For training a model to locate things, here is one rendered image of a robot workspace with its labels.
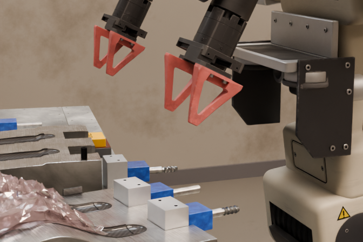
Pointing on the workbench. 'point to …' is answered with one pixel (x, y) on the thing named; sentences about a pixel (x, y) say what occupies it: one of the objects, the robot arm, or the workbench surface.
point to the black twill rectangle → (72, 190)
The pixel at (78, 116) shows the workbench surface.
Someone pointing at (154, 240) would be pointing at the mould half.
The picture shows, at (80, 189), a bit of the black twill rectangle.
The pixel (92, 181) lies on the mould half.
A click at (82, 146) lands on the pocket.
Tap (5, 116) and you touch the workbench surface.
